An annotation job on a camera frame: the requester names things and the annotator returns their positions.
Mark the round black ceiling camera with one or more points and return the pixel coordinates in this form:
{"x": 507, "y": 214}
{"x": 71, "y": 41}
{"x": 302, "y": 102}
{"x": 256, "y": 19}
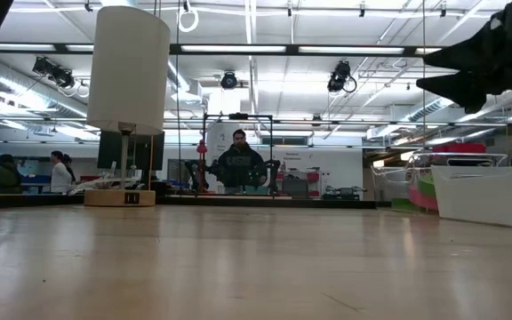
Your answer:
{"x": 229, "y": 80}

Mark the person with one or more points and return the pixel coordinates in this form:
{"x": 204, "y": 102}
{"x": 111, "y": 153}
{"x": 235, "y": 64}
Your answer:
{"x": 59, "y": 175}
{"x": 70, "y": 166}
{"x": 6, "y": 175}
{"x": 240, "y": 169}

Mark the clear plastic container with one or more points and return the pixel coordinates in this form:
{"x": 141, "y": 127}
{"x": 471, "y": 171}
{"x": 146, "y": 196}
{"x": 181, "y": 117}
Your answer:
{"x": 385, "y": 186}

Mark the black table frame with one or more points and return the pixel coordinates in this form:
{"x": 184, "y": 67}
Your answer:
{"x": 327, "y": 203}

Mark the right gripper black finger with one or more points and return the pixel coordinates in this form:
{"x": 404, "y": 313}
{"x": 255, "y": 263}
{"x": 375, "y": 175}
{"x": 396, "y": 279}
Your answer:
{"x": 469, "y": 84}
{"x": 478, "y": 49}

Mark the white shade wooden base lamp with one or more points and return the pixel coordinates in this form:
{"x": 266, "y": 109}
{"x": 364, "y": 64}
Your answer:
{"x": 127, "y": 71}

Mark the black monitor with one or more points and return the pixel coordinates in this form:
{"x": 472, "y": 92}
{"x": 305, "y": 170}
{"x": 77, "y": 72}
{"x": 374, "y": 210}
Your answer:
{"x": 149, "y": 151}

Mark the silver ventilation duct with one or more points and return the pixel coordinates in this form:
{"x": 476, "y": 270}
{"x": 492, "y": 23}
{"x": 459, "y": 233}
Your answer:
{"x": 25, "y": 95}

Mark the red storage bin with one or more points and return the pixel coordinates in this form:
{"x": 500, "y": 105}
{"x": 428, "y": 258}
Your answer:
{"x": 460, "y": 147}

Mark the black ceiling spotlight cluster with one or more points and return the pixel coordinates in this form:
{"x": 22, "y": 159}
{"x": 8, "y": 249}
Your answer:
{"x": 53, "y": 71}

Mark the black ceiling beam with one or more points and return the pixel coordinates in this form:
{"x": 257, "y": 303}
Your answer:
{"x": 238, "y": 49}

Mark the black gantry frame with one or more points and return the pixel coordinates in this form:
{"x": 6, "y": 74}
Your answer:
{"x": 238, "y": 116}

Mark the red figure on pole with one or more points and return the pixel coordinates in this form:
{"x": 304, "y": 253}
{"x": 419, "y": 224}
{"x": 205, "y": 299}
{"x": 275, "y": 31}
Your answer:
{"x": 202, "y": 146}

